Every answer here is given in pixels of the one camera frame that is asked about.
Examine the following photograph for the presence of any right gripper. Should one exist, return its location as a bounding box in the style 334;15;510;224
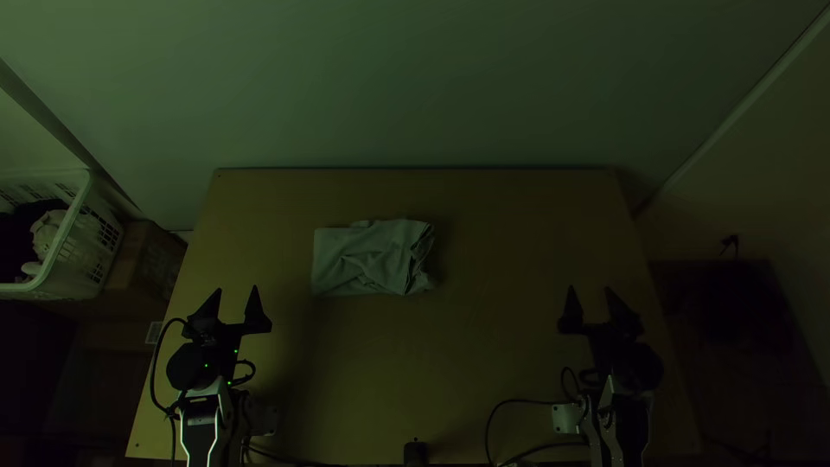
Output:
557;285;644;359

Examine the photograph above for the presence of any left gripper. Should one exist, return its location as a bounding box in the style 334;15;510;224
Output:
182;285;274;356

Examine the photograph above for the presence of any grey t-shirt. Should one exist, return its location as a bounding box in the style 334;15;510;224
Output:
310;217;438;299

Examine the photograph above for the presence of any white laundry basket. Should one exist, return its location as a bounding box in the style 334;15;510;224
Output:
0;168;125;302

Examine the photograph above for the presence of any heap of clothes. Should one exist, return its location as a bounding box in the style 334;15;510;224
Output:
0;198;71;285

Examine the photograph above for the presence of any black cable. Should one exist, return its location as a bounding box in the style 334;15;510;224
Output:
149;316;190;467
484;397;566;467

